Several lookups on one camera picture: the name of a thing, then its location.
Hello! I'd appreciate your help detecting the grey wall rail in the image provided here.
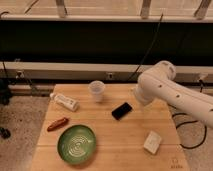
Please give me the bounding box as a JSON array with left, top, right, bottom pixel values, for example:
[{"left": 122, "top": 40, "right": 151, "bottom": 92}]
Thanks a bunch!
[{"left": 0, "top": 60, "right": 213, "bottom": 83}]

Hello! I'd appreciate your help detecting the red-brown sausage toy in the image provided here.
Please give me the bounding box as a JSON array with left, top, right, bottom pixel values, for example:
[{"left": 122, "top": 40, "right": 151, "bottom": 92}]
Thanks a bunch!
[{"left": 47, "top": 117, "right": 69, "bottom": 132}]

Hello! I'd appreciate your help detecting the clear plastic cup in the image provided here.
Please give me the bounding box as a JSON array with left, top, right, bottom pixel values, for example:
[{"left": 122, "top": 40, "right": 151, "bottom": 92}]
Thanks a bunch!
[{"left": 88, "top": 80, "right": 105, "bottom": 102}]

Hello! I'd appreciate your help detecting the white tube bottle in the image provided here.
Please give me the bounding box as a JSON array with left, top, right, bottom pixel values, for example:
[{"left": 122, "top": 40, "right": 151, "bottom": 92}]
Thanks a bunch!
[{"left": 50, "top": 93, "right": 79, "bottom": 112}]

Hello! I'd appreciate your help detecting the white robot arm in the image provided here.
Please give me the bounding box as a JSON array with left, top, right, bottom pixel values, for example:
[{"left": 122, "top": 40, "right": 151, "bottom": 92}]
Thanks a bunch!
[{"left": 133, "top": 61, "right": 213, "bottom": 128}]

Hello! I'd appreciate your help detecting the black hanging cable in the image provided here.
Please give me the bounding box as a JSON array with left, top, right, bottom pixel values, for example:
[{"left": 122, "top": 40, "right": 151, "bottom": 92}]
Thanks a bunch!
[{"left": 125, "top": 12, "right": 165, "bottom": 83}]

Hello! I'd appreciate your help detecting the white sponge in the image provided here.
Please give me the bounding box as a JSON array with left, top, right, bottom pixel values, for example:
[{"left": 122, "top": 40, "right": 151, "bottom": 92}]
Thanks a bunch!
[{"left": 143, "top": 131, "right": 162, "bottom": 154}]

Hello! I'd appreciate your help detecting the black eraser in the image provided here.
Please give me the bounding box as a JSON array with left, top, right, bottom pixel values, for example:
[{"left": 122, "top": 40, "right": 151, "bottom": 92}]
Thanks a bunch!
[{"left": 112, "top": 102, "right": 132, "bottom": 120}]

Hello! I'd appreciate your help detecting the black object at left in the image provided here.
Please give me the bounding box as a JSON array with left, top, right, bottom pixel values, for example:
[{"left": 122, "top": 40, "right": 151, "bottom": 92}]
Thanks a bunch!
[{"left": 0, "top": 79, "right": 12, "bottom": 105}]

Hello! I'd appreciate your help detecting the black floor cable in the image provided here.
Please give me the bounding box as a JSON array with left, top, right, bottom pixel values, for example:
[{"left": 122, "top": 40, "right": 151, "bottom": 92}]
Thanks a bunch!
[{"left": 171, "top": 112, "right": 208, "bottom": 150}]

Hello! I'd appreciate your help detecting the green ridged bowl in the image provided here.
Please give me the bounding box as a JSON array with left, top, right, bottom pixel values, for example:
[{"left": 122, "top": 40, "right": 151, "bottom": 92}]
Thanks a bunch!
[{"left": 57, "top": 125, "right": 96, "bottom": 165}]

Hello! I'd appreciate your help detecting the small black floor object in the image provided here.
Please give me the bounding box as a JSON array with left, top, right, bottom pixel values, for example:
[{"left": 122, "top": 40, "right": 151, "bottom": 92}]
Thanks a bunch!
[{"left": 0, "top": 127, "right": 11, "bottom": 139}]

